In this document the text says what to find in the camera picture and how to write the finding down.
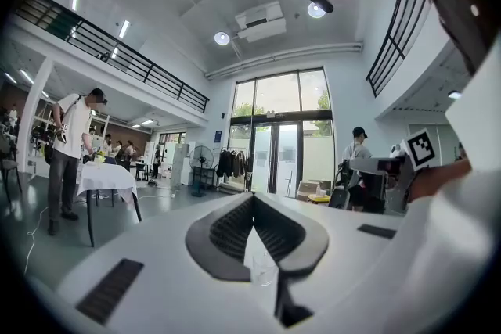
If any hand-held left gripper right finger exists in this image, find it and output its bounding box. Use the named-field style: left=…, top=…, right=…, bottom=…
left=253, top=191, right=405, bottom=317

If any table with white cloth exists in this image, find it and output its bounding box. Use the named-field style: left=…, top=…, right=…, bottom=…
left=75, top=159, right=142, bottom=248

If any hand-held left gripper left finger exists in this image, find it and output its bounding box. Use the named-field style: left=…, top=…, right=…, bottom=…
left=57, top=191, right=280, bottom=329

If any clothes rack with dark clothes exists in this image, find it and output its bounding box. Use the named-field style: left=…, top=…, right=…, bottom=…
left=215, top=145, right=252, bottom=192

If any white power cable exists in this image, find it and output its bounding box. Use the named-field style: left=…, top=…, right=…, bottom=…
left=22, top=206, right=51, bottom=275

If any black balcony railing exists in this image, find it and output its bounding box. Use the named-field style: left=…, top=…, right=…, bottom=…
left=365, top=0, right=432, bottom=99
left=14, top=0, right=211, bottom=115

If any brown cardboard box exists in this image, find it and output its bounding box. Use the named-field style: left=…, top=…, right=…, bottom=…
left=296, top=179, right=334, bottom=204

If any black chair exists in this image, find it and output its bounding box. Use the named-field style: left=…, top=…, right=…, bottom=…
left=0, top=131, right=23, bottom=205

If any black floor fan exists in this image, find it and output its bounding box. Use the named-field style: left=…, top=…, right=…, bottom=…
left=188, top=144, right=216, bottom=198

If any clear glass cup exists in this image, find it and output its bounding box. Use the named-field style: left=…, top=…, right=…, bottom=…
left=250, top=249, right=280, bottom=287

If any glass entrance door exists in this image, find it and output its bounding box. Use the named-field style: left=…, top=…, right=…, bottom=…
left=228, top=67, right=337, bottom=201

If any white ceiling air conditioner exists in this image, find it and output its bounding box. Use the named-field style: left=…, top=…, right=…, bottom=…
left=234, top=0, right=287, bottom=44

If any person's right forearm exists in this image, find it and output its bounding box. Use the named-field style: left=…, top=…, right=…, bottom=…
left=409, top=157, right=474, bottom=205

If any black bin with yellow lid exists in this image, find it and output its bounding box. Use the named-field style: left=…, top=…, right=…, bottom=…
left=306, top=192, right=333, bottom=205

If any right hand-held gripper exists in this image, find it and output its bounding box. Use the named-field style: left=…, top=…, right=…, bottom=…
left=348, top=127, right=438, bottom=214

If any white pillar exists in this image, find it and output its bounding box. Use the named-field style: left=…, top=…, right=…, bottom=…
left=16, top=57, right=55, bottom=174

